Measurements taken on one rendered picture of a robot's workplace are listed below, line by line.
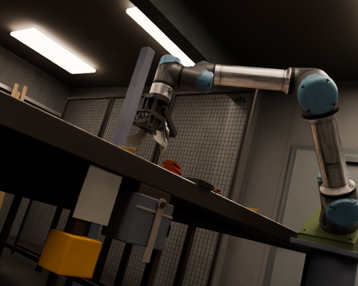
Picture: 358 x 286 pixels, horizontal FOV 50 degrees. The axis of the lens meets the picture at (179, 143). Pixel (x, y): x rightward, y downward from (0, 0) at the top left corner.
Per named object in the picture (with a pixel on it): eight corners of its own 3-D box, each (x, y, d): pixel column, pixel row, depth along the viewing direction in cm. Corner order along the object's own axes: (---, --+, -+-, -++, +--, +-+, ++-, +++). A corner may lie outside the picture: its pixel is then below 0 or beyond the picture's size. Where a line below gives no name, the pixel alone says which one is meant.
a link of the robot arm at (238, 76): (329, 65, 136) (194, 54, 144) (334, 70, 126) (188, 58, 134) (323, 96, 140) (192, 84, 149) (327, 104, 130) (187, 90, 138)
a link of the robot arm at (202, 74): (216, 68, 134) (186, 61, 135) (212, 74, 123) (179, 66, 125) (211, 89, 137) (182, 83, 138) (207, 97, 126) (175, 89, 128)
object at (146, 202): (162, 265, 97) (181, 197, 101) (124, 259, 87) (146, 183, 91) (133, 255, 104) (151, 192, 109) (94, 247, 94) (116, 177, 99)
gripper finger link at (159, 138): (152, 152, 116) (146, 129, 121) (164, 159, 121) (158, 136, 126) (159, 147, 115) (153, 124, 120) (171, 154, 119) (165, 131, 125)
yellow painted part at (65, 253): (91, 279, 82) (124, 175, 87) (57, 275, 75) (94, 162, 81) (70, 269, 87) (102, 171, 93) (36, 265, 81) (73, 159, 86)
